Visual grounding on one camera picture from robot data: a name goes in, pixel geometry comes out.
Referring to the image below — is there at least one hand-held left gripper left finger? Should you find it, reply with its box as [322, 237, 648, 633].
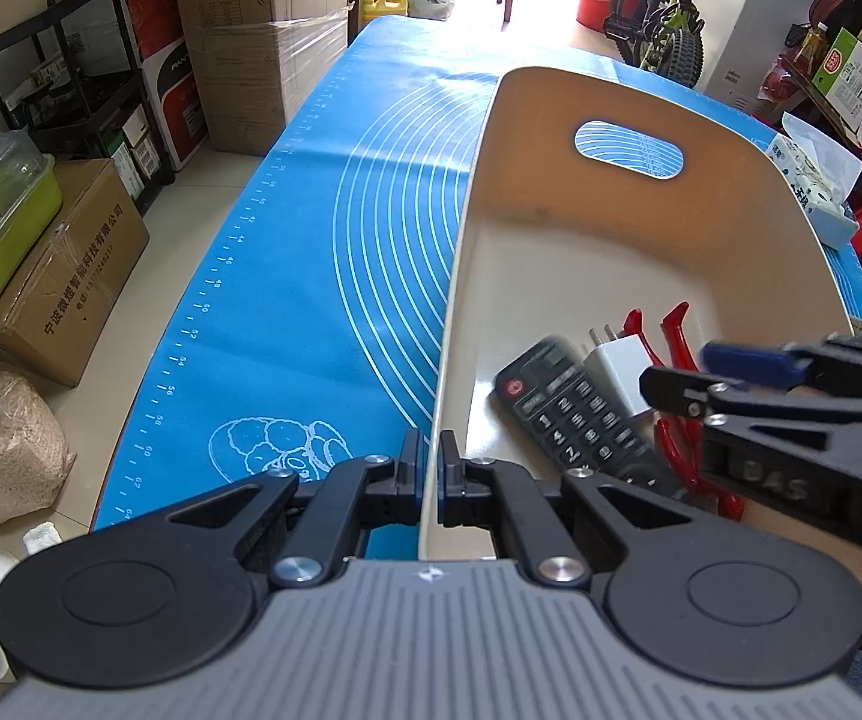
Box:
[131, 429, 426, 587]

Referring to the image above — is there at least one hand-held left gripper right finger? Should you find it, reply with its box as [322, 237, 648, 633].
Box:
[437, 429, 747, 587]

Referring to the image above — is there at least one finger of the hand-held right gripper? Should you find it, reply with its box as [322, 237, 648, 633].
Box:
[701, 332, 862, 391]
[639, 362, 862, 430]

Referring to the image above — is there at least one white charger plug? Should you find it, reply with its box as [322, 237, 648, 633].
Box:
[585, 324, 661, 425]

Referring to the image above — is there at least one black remote control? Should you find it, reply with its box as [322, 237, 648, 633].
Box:
[495, 337, 691, 500]

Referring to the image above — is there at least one beige plastic basket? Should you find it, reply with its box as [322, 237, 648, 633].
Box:
[417, 66, 856, 563]

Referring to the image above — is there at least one tissue box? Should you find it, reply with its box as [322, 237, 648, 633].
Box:
[780, 111, 862, 250]

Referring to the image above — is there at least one blue silicone mat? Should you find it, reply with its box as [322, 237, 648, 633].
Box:
[93, 15, 862, 563]

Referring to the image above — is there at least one green white carton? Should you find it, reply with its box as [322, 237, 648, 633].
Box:
[810, 26, 862, 125]

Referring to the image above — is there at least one oil bottle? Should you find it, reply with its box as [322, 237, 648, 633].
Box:
[791, 21, 830, 72]

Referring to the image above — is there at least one green black bicycle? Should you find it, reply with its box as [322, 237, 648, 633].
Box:
[602, 0, 732, 87]

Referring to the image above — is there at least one white chest freezer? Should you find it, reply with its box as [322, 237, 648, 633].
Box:
[703, 0, 837, 121]

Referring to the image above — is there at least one crumpled white paper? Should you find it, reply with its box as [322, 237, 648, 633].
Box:
[22, 521, 63, 556]

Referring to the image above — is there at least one taped brown cardboard box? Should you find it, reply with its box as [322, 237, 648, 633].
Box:
[0, 157, 151, 389]

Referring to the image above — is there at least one plastic wrapped cardboard box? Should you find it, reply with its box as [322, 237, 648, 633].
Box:
[194, 4, 349, 158]

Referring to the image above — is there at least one clear bag of grain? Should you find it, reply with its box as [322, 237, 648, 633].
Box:
[0, 371, 76, 530]

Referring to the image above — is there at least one red white appliance box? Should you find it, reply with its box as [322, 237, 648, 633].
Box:
[138, 52, 211, 170]

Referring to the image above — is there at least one black utility cart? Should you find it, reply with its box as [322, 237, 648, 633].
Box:
[0, 0, 177, 218]

